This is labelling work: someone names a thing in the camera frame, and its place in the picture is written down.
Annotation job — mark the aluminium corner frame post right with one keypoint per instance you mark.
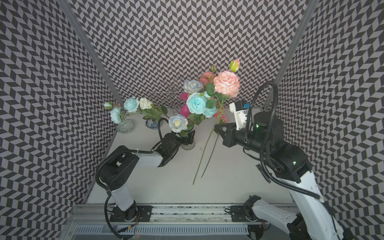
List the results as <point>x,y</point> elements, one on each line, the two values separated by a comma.
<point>291,20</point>

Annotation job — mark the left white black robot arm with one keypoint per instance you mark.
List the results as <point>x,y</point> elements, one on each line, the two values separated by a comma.
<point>113,173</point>

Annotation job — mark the peach pink peony stem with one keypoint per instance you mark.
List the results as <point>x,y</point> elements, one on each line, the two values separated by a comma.
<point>227,86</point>

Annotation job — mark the aluminium corner frame post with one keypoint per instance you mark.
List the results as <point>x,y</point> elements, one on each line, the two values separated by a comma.
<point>67,10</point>
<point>291,20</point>

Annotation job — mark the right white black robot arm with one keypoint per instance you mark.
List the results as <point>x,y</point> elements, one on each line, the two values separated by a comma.
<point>286,165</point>

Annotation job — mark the aluminium corner frame post left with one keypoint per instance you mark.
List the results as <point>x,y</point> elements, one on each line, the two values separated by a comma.
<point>67,10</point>

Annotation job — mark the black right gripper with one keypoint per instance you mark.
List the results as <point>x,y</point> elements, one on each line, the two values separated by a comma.
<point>229,136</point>

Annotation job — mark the pink ranunculus spray stem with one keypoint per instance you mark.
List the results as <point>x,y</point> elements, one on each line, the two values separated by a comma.
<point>208,76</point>

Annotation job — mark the blue floral ceramic bowl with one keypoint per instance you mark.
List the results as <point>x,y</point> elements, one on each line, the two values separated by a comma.
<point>153,123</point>

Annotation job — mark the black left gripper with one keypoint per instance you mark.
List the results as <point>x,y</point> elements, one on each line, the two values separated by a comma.
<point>190,138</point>

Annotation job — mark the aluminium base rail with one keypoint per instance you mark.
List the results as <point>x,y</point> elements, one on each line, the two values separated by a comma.
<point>174,221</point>

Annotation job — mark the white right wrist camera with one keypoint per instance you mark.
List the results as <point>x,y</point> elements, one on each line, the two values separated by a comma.
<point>240,110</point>

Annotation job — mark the clear glass vase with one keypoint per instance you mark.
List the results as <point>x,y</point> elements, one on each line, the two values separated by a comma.
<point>188,141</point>

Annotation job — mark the magenta wine glass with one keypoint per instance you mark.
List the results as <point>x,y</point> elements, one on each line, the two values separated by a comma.
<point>184,110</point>

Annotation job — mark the teal and white flower spray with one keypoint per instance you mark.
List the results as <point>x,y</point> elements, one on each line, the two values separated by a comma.
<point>132,106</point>

